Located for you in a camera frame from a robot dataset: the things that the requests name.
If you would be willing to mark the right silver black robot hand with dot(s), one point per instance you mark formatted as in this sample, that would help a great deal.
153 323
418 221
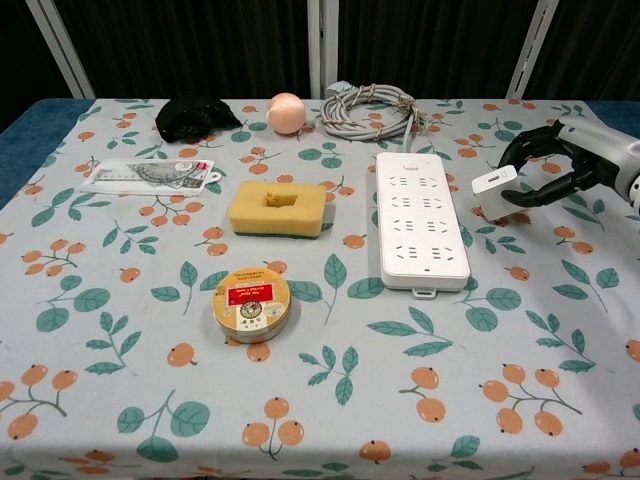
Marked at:
600 150

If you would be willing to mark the white power adapter plug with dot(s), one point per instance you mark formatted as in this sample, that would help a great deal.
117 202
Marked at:
490 195

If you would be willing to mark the white power strip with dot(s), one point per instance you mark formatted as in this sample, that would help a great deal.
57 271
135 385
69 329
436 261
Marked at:
420 225

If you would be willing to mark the floral tablecloth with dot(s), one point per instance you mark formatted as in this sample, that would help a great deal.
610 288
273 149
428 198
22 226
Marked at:
320 360

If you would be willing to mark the black curtain panel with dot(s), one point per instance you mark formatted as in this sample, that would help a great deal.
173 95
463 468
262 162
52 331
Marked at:
20 50
600 45
425 45
200 45

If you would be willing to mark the pink ball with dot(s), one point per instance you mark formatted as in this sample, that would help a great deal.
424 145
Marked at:
286 114

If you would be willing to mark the yellow sponge with hole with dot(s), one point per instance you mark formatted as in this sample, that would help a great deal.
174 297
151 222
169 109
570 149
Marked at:
250 215

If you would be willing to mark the round orange tin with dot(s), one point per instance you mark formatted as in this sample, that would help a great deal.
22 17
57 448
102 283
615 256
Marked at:
250 305

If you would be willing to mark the black cloth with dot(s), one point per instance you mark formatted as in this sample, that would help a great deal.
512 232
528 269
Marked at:
192 117

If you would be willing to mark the packaged ruler set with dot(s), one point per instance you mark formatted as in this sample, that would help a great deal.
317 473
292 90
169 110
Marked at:
145 175

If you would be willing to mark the blue table cover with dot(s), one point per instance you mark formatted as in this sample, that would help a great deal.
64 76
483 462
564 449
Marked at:
30 125

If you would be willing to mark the white frame post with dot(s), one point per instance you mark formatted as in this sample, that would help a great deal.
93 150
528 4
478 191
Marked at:
65 50
322 50
532 50

